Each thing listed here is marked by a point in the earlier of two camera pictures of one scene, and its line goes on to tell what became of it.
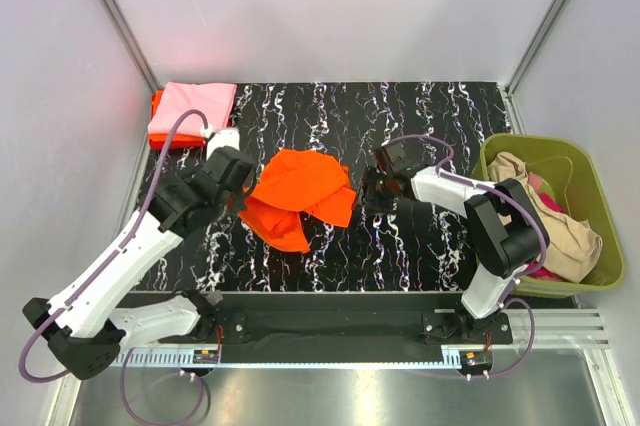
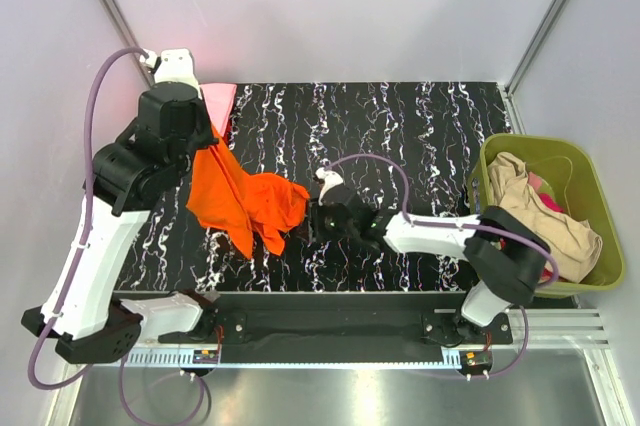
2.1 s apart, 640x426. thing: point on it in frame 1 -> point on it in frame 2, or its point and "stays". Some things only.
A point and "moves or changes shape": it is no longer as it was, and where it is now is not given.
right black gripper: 367,181 -> 316,223
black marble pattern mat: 419,247 stays
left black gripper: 239,203 -> 208,135
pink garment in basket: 535,181 stays
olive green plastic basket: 569,170 stays
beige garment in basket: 574,246 stays
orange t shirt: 292,183 moves or changes shape
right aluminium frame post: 512,110 stays
